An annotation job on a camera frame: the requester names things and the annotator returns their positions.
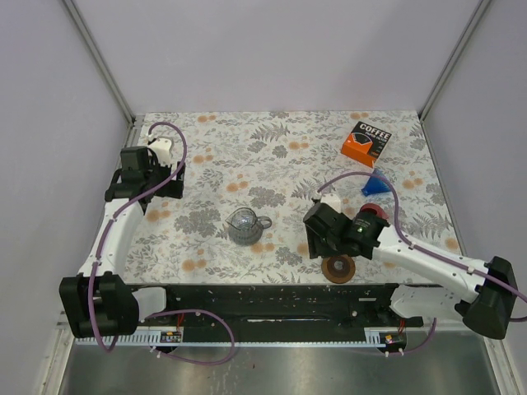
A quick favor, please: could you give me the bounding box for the white slotted cable duct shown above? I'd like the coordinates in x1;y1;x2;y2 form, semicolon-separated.
74;331;184;346

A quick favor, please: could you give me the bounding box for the blue glass dripper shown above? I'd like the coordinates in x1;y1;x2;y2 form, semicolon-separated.
361;169;390;197

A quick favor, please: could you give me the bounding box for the red and grey cup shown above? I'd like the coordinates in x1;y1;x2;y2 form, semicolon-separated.
360;203;389;220

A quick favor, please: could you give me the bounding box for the glass coffee server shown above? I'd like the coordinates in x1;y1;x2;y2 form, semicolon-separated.
226;207;273;246

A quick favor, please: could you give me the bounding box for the floral table mat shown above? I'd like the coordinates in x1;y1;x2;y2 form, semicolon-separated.
124;110;459;284

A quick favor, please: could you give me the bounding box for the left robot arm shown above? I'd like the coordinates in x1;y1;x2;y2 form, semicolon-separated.
58;137;185;338

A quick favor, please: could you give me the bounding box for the orange coffee filter box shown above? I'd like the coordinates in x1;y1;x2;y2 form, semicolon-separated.
341;121;392;169

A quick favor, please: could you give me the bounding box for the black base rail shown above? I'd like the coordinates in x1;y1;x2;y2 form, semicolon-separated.
149;284;423;344

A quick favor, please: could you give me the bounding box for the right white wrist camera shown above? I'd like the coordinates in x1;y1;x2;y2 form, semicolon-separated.
311;192;342;213

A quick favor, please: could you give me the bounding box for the wooden dripper ring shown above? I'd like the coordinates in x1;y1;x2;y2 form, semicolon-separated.
321;255;357;285

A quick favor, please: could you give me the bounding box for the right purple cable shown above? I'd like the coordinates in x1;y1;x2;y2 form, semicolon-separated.
316;171;527;357

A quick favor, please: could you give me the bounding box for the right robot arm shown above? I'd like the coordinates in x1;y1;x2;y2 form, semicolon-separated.
303;202;517;340

